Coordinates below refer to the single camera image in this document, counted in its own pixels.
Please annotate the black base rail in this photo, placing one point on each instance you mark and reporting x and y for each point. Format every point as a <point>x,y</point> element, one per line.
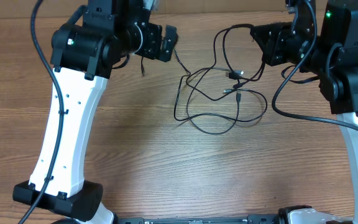
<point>250,219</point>

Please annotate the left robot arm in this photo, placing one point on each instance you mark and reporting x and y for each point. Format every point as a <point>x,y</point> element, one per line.
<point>98,38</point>

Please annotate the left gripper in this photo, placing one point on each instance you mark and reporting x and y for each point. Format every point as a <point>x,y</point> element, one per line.
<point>152,50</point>

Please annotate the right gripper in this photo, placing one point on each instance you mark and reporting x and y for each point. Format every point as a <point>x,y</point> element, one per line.
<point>270,48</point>

